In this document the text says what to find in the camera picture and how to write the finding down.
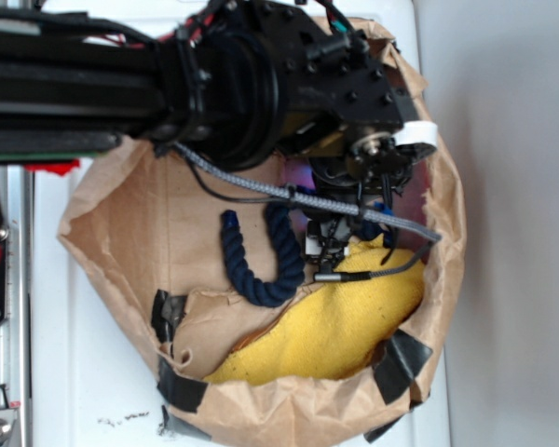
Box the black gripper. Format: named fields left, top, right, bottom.
left=309, top=131, right=436, bottom=205

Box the dark blue twisted rope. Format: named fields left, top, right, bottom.
left=219, top=202, right=392, bottom=308

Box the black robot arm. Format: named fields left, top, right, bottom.
left=0, top=1, right=437, bottom=191

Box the yellow towel cloth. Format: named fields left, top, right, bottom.
left=205, top=261, right=425, bottom=386

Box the black tape bottom right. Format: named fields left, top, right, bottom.
left=373, top=330, right=433, bottom=404

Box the black tape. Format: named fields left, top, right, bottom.
left=157, top=358, right=209, bottom=413
left=151, top=290, right=187, bottom=343
left=373, top=330, right=433, bottom=404

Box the brown paper bag tray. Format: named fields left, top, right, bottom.
left=57, top=16, right=468, bottom=447

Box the black tape left inner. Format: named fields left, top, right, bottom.
left=151, top=290, right=187, bottom=343

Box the black tape bottom left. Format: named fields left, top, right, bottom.
left=157, top=358, right=209, bottom=413

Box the grey braided cable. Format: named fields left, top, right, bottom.
left=172, top=141, right=443, bottom=283

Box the aluminium frame rail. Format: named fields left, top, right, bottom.
left=0, top=166, right=34, bottom=446

